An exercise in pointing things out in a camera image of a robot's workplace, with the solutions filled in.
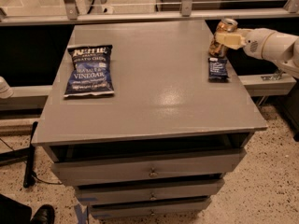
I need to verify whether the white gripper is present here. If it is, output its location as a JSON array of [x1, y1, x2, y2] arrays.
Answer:
[[215, 28, 275, 60]]

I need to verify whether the orange soda can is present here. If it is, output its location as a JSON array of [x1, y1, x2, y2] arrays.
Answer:
[[208, 18, 238, 58]]

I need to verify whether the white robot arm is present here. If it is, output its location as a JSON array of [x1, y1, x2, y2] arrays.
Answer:
[[216, 28, 299, 78]]

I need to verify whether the blue rxbar blueberry bar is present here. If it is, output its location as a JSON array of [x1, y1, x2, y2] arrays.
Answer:
[[208, 57, 229, 81]]

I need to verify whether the top grey drawer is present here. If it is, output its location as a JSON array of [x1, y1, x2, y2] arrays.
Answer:
[[51, 148, 246, 186]]

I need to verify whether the grey drawer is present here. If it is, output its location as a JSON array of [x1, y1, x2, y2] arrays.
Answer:
[[90, 197, 211, 219], [51, 148, 246, 186], [76, 179, 224, 205]]

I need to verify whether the grey drawer cabinet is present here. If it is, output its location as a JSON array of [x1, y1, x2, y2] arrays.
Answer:
[[31, 20, 269, 220]]

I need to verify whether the blue kettle chips bag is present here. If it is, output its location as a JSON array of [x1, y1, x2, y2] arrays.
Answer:
[[64, 45, 114, 98]]

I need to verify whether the middle grey drawer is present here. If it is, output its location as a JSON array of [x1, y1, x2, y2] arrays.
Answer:
[[76, 179, 224, 205]]

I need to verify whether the bottom grey drawer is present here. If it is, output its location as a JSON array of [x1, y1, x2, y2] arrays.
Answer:
[[90, 197, 211, 219]]

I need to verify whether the white cylindrical object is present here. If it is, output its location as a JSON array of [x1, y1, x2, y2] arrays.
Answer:
[[0, 77, 13, 99]]

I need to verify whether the black pole stand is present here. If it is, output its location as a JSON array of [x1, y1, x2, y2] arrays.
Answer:
[[22, 120, 39, 189]]

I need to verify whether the black shoe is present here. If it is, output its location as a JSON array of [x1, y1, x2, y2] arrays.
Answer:
[[30, 204, 55, 224]]

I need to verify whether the metal railing frame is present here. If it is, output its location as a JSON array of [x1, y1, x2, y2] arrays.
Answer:
[[0, 0, 299, 26]]

